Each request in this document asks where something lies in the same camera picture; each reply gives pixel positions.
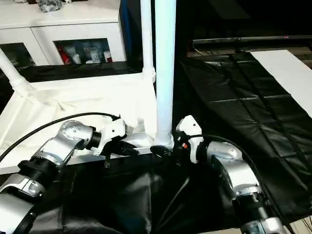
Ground black case with gold label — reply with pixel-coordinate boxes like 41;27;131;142
119;0;195;70

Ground white plastic table top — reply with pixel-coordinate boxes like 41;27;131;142
0;70;176;176

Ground black mat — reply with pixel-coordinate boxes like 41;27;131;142
0;52;312;234

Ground white cabinet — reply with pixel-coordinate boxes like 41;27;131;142
0;0;128;67

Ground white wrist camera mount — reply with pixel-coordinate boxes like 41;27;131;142
91;118;127;156
175;115;205;164

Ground white flat sheet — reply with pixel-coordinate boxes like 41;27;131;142
250;49;312;114

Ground black long bar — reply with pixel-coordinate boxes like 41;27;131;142
192;35;312;45

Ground thin floor cables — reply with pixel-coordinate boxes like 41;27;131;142
301;215;312;229

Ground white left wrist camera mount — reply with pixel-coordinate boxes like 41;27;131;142
91;118;127;156

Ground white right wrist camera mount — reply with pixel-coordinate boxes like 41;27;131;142
175;115;205;164

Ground red white small bottle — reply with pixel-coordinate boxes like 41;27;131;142
58;46;71;65

